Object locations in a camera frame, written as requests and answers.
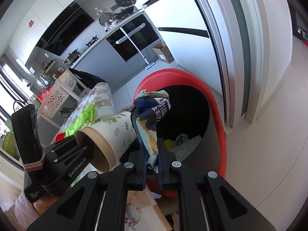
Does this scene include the yellow foam fruit net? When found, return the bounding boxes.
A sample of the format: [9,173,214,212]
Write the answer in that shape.
[164,139,175,150]

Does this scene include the paper cup with leaf print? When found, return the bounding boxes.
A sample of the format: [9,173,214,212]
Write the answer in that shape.
[76,111,137,173]

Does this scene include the blue printed snack bag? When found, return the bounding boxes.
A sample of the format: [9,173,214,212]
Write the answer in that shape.
[134,89,171,173]

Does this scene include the green plastic wrapper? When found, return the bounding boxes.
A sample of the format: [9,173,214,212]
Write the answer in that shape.
[65,103,96,137]

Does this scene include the red trash bin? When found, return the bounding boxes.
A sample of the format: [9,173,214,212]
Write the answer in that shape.
[132,68,227,198]

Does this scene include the left hand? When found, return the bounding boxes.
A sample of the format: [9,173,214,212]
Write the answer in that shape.
[33,193,59,215]

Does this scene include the green vegetables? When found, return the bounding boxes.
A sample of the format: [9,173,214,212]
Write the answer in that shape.
[59,106,76,117]

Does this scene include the checkered tablecloth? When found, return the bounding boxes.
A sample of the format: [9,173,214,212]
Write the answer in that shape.
[57,82,115,137]

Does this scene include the white perforated chair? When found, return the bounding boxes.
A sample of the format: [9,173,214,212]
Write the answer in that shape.
[38,69,87,129]

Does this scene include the white stick mop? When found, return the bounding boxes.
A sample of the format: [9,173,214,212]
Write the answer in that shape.
[120,27,155,70]

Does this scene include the cardboard box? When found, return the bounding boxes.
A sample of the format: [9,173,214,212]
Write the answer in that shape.
[152,42,174,63]

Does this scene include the cooking pot on stove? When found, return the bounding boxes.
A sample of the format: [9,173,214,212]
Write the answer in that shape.
[63,49,81,66]

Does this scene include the black built-in oven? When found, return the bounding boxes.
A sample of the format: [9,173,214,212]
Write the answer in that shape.
[107,15,159,61]

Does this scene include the black range hood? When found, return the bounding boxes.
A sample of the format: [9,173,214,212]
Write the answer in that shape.
[36,2,94,56]

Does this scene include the white refrigerator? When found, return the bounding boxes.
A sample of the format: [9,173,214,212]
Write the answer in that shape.
[145,0,223,94]

